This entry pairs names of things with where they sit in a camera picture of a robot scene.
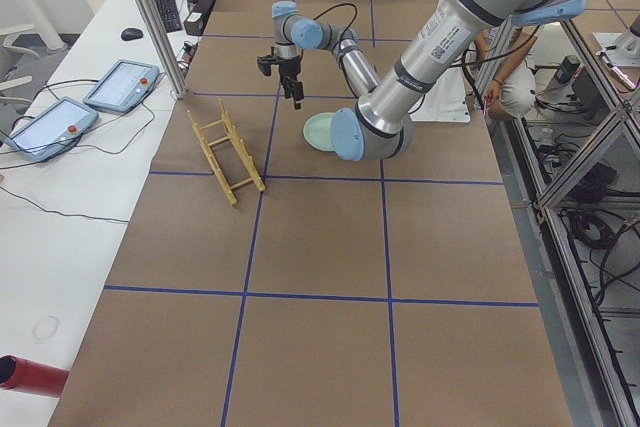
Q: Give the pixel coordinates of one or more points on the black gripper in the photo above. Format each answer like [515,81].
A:
[287,68]

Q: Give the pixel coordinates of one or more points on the light green plate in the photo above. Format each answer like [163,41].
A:
[316,131]

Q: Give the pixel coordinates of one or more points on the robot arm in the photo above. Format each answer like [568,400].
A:
[379,126]
[294,34]

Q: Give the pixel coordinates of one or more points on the wooden dish rack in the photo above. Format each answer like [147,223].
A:
[226,153]

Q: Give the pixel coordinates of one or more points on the black box device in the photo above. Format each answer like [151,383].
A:
[195,23]

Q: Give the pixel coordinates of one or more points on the black keyboard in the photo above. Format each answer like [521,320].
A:
[169,15]

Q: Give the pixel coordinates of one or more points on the far teach pendant tablet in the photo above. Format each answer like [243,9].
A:
[123,87]

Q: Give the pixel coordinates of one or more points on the teach pendant tablet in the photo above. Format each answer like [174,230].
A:
[123,87]
[49,133]

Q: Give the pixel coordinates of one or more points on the black computer mouse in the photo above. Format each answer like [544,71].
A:
[131,33]

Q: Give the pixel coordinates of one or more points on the crouching person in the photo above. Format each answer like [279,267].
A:
[511,91]

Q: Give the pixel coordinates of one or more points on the near teach pendant tablet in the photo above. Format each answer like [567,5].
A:
[49,133]

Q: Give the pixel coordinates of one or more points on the red cylinder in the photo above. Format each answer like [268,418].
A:
[27,376]

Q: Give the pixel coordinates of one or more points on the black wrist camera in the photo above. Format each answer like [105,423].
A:
[265,63]

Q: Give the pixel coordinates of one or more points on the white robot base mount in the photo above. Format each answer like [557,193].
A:
[446,101]

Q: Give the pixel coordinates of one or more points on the aluminium frame post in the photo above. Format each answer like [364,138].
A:
[160,40]

